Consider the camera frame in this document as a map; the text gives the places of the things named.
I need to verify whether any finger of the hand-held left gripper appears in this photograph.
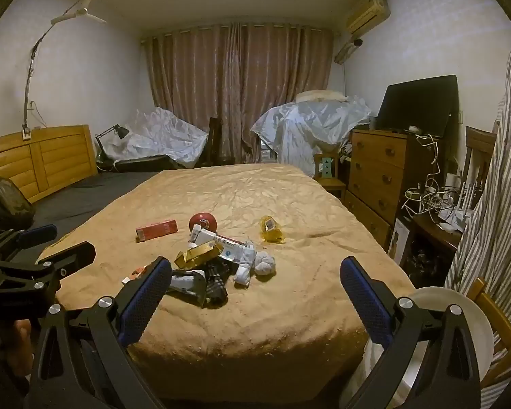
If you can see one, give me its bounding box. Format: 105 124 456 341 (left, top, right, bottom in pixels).
36 241 97 279
0 224 58 251

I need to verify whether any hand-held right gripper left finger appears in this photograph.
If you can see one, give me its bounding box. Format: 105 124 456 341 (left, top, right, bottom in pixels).
29 256 173 409

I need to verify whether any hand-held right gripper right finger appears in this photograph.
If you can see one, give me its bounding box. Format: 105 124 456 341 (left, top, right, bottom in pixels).
340 256 482 409

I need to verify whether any white plastic bucket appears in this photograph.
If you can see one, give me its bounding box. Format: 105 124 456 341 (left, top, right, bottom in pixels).
349 286 494 405

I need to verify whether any dark checkered packet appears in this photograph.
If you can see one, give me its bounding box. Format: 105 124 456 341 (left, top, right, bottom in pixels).
202 260 229 307

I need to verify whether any white box with red label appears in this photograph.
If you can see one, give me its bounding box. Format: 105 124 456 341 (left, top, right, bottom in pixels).
188 227 250 262

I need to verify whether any person's left hand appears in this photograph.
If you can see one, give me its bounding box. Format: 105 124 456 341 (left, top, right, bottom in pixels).
0 319 32 378

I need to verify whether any small white red scrap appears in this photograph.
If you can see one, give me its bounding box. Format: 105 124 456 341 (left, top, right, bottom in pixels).
123 266 148 285

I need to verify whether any grey foil packet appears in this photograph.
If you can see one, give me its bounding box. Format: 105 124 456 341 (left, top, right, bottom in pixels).
166 270 207 303

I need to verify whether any black garbage bag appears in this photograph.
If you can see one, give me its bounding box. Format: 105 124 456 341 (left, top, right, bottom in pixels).
0 172 35 235

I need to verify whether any grey bed sheet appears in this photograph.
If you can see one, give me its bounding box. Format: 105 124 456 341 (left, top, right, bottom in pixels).
30 170 162 239

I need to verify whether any gold cardboard box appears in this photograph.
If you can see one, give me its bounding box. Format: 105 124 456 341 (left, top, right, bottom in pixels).
174 241 226 271

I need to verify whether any white carton with picture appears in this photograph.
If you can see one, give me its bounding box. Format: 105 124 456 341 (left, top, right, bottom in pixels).
387 217 412 265

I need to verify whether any red flat box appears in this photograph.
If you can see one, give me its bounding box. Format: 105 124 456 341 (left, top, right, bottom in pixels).
135 219 179 243

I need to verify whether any wooden headboard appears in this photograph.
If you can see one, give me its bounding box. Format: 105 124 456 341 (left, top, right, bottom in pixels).
0 125 98 204

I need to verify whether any dark wooden side table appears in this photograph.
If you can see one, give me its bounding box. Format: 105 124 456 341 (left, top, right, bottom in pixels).
402 211 463 286

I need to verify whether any red round fruit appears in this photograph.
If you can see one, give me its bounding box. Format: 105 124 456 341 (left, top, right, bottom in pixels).
189 212 218 235

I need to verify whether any yellow plastic wrapper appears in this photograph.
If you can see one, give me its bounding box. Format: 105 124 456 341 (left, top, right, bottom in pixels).
259 216 287 244

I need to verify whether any black desk lamp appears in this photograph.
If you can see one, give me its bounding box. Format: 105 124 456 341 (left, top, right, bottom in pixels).
94 124 129 167

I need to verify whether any wooden chest of drawers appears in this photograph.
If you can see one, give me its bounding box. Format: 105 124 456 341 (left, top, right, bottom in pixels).
344 130 441 250

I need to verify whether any small chair with teal back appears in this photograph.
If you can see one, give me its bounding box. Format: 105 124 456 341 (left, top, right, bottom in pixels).
313 153 347 199

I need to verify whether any small wooden slatted chair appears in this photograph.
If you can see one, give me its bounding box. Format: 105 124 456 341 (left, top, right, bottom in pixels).
466 277 511 388

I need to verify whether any white router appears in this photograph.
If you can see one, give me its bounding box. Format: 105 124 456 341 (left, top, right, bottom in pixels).
460 181 482 211

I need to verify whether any clear plastic dust sheet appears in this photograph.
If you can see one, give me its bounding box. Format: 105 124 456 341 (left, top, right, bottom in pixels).
100 107 209 169
250 94 373 175

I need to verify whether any grey striped cloth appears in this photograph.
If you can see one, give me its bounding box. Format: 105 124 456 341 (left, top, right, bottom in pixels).
445 46 511 409

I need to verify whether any dark wooden chair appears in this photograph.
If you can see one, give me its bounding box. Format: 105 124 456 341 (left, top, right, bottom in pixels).
206 117 223 167

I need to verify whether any black flat television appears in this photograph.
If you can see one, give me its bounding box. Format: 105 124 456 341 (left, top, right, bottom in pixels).
375 75 458 139

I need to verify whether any cream pillow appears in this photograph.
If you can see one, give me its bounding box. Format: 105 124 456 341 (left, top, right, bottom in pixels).
296 89 350 103

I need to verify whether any brown curtain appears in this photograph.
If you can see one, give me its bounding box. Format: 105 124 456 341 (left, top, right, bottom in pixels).
142 23 335 167

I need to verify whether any beige air conditioner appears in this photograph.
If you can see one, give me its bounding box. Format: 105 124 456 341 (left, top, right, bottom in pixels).
345 0 390 35

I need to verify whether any tangle of white cables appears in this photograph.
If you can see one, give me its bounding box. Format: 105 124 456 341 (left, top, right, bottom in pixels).
402 134 465 222

